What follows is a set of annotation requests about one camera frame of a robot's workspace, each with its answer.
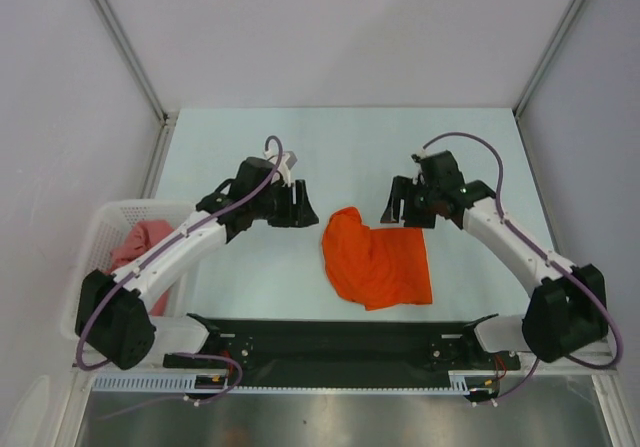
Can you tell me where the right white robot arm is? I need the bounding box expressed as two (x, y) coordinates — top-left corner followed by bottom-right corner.
(381, 151), (609, 368)

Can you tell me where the aluminium frame rail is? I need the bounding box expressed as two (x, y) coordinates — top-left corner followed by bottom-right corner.
(69, 334), (616, 373)

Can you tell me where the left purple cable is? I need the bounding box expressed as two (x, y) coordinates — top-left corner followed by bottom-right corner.
(72, 135), (284, 421)

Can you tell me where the left aluminium frame post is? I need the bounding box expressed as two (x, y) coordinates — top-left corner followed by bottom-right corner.
(89, 0), (177, 198)

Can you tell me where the aluminium frame post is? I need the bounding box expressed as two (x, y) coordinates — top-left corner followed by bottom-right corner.
(89, 0), (177, 198)
(512, 0), (589, 122)

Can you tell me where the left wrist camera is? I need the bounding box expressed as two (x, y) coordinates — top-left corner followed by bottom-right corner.
(264, 149), (297, 187)

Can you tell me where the purple cable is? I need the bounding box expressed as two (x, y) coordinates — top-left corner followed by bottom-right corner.
(422, 131), (626, 408)
(72, 135), (284, 421)

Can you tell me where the white plastic basket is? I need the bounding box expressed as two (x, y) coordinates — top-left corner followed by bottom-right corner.
(60, 199), (194, 340)

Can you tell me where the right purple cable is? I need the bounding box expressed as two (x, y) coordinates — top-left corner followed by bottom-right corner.
(422, 131), (626, 408)

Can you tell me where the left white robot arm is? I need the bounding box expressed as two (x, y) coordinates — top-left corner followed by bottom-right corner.
(75, 151), (319, 370)

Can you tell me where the pink t shirt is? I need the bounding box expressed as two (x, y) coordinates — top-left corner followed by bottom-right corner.
(109, 219), (176, 317)

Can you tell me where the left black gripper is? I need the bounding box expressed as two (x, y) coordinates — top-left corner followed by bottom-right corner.
(251, 181), (318, 229)

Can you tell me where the white cable duct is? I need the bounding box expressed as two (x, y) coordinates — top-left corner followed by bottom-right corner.
(91, 372), (497, 396)

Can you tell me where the orange t shirt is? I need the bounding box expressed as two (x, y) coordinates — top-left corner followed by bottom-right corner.
(321, 207), (433, 311)

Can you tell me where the right aluminium frame post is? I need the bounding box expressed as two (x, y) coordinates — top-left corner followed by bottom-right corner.
(512, 0), (589, 122)

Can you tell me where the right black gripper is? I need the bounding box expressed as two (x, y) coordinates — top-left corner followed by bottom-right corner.
(380, 176), (440, 230)

